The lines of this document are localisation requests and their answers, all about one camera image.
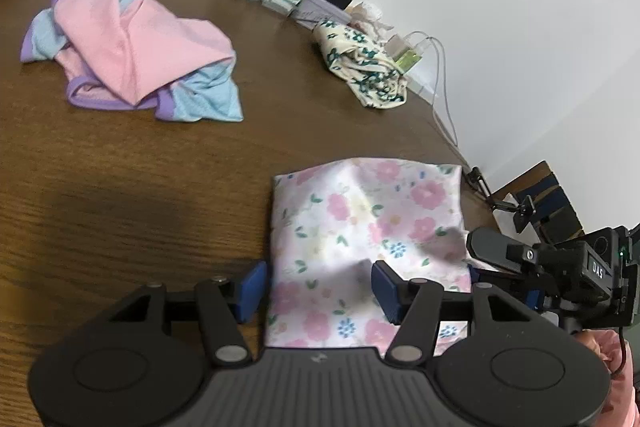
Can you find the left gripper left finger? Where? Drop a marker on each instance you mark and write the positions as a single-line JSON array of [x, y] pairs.
[[225, 303]]

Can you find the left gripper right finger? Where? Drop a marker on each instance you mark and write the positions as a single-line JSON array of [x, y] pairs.
[[414, 307]]

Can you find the grey storage box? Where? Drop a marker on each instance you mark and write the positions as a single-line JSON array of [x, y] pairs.
[[309, 13]]

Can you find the person right hand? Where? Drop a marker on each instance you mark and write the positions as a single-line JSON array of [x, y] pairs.
[[618, 409]]

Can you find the pink blue purple garment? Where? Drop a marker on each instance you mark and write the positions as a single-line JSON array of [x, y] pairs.
[[136, 54]]

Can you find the pink floral dress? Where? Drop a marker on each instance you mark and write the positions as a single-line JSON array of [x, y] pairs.
[[330, 223]]

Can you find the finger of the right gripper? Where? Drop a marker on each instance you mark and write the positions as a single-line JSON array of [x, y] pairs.
[[502, 253], [514, 284]]

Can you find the cream green floral cloth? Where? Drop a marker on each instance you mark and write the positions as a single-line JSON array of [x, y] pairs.
[[366, 68]]

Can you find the wooden chair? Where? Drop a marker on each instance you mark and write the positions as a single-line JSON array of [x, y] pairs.
[[555, 219]]

